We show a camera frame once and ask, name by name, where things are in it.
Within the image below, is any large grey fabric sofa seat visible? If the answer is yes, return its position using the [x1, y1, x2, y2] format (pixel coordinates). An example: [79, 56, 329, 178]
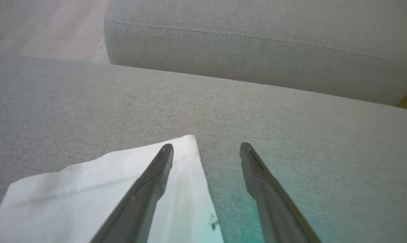
[0, 54, 407, 243]

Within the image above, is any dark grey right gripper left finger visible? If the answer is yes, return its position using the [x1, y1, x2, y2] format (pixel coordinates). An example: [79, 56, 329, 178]
[90, 143, 174, 243]

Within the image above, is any grey sofa section with seam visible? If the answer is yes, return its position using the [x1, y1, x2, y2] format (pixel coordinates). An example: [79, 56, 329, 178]
[104, 0, 407, 107]

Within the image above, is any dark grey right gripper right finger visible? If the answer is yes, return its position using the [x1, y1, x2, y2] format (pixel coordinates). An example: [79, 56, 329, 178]
[240, 142, 323, 243]

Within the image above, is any white t-shirt garment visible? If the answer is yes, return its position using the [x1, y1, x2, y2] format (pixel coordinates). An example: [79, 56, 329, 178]
[0, 134, 224, 243]

